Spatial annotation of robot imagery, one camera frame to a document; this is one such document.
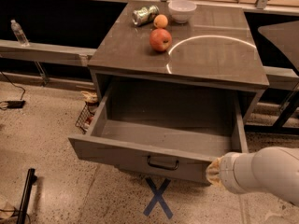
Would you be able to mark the yellow foam padded gripper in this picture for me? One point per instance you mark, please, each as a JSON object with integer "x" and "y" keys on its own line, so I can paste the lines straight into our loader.
{"x": 226, "y": 172}

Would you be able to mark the grey top drawer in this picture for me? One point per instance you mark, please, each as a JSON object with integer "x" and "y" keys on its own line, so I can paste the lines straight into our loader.
{"x": 170, "y": 122}

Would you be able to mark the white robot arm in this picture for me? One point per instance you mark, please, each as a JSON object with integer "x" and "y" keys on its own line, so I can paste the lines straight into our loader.
{"x": 273, "y": 170}

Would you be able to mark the grey cabinet with glossy top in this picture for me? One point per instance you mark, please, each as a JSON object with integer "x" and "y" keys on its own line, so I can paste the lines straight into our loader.
{"x": 214, "y": 49}

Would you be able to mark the blue tape cross mark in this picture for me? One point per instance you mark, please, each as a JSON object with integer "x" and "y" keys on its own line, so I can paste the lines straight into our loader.
{"x": 158, "y": 197}

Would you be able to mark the red apple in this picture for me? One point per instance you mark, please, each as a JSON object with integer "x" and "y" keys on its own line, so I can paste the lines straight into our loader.
{"x": 160, "y": 39}

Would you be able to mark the small orange fruit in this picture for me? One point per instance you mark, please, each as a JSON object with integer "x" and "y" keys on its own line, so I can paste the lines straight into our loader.
{"x": 161, "y": 21}

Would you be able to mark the white bowl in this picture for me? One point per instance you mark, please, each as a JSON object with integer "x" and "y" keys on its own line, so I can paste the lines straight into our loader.
{"x": 181, "y": 10}

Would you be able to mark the crushed green soda can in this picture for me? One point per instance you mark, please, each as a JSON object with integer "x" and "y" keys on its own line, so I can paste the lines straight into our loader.
{"x": 145, "y": 15}

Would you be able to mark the black metal stand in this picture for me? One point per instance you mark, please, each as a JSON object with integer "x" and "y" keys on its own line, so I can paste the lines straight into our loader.
{"x": 31, "y": 178}

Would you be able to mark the clear plastic water bottle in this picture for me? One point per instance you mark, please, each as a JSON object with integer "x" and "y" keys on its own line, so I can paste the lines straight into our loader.
{"x": 19, "y": 33}

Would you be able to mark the black drawer handle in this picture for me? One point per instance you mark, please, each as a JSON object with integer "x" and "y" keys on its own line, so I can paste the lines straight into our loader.
{"x": 162, "y": 165}

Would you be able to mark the wire basket with items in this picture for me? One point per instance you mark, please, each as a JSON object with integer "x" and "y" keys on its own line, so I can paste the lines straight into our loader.
{"x": 86, "y": 115}

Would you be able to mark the black power adapter with cable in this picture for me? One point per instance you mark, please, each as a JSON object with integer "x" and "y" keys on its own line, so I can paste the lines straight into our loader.
{"x": 16, "y": 104}

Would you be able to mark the grey wall ledge rail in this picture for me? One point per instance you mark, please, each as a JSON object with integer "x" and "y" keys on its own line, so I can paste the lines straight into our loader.
{"x": 46, "y": 53}

